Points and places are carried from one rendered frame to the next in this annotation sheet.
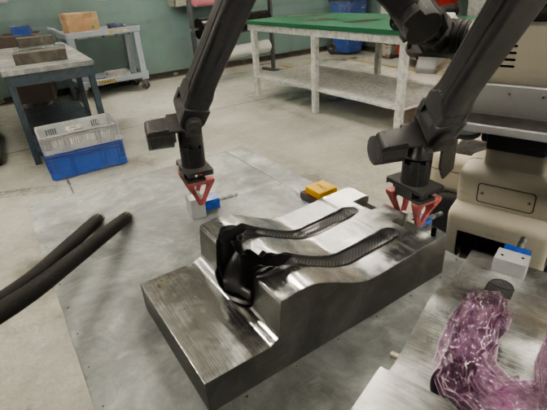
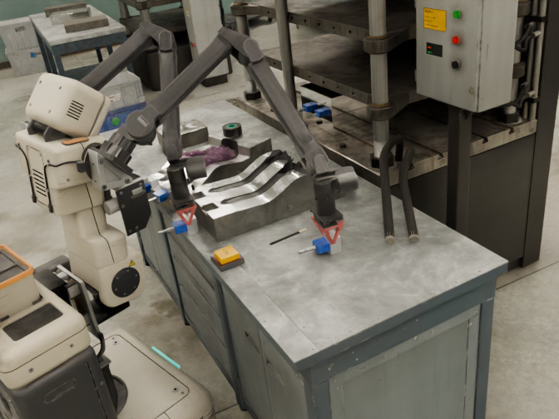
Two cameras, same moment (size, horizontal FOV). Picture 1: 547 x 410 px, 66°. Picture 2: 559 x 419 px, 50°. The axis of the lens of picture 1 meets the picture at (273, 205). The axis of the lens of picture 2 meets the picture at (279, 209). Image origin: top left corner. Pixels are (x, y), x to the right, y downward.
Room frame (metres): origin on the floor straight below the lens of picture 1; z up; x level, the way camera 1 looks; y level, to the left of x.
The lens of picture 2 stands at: (2.49, 0.25, 1.80)
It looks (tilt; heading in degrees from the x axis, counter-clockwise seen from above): 28 degrees down; 187
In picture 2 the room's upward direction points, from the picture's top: 7 degrees counter-clockwise
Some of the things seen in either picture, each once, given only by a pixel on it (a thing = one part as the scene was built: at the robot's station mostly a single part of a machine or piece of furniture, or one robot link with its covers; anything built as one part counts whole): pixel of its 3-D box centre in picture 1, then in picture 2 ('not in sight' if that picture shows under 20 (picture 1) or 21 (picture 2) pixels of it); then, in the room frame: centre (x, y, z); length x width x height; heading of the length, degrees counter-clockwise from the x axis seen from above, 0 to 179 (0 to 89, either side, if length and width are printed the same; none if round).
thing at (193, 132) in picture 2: not in sight; (182, 135); (-0.05, -0.48, 0.84); 0.20 x 0.15 x 0.07; 122
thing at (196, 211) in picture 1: (213, 200); (318, 246); (0.96, 0.15, 0.83); 0.13 x 0.05 x 0.05; 115
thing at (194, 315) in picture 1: (297, 261); (264, 187); (0.62, -0.04, 0.87); 0.50 x 0.26 x 0.14; 122
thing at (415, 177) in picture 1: (415, 172); (180, 190); (0.77, -0.29, 0.95); 0.10 x 0.07 x 0.07; 27
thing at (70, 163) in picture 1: (84, 153); not in sight; (3.39, 1.58, 0.11); 0.61 x 0.41 x 0.22; 120
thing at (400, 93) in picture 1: (347, 58); not in sight; (4.76, -0.92, 0.51); 2.40 x 1.13 x 1.02; 34
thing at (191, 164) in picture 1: (193, 157); (325, 205); (0.94, 0.18, 0.96); 0.10 x 0.07 x 0.07; 25
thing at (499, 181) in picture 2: not in sight; (371, 184); (-0.35, 0.38, 0.36); 1.30 x 0.85 x 0.72; 32
